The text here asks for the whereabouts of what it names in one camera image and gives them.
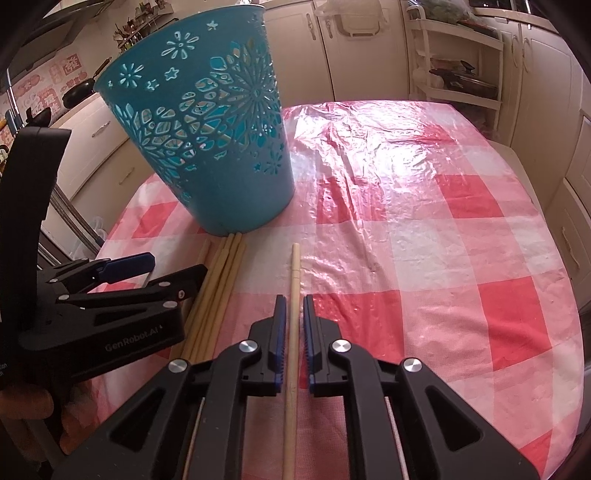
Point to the pink wall stickers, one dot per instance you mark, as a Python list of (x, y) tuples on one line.
[(51, 78)]

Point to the range hood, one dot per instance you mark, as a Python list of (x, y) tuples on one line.
[(41, 23)]

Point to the person's left hand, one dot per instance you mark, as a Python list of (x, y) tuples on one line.
[(25, 400)]

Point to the white hanging plastic bag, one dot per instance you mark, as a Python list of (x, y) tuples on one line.
[(355, 16)]

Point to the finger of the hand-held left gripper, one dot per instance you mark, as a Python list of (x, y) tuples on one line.
[(131, 266), (180, 280)]

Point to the blue perforated plastic basket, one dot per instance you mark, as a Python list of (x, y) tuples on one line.
[(231, 198)]

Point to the bundle of wooden sticks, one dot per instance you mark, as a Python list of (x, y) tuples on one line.
[(217, 277)]

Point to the small black pan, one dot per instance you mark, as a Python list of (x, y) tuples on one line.
[(39, 117)]

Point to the white shelf rack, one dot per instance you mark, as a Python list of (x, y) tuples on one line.
[(461, 46)]

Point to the tall cream cabinet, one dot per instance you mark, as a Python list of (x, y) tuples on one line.
[(545, 115)]

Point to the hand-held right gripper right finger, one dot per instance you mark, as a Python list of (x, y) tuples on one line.
[(308, 333)]

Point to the clear bag of vegetables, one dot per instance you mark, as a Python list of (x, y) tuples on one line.
[(443, 9)]

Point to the red white checked tablecloth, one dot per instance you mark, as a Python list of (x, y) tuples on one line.
[(415, 277)]

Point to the cream cabinet with doors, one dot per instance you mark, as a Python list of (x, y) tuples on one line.
[(304, 50)]

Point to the kitchen utensil rack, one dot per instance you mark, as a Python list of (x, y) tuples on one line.
[(129, 30)]

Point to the dark pot with lid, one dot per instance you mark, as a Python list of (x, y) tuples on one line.
[(466, 85)]

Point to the cream cabinet with drawers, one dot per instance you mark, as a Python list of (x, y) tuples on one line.
[(101, 152)]

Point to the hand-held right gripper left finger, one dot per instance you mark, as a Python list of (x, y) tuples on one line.
[(278, 333)]

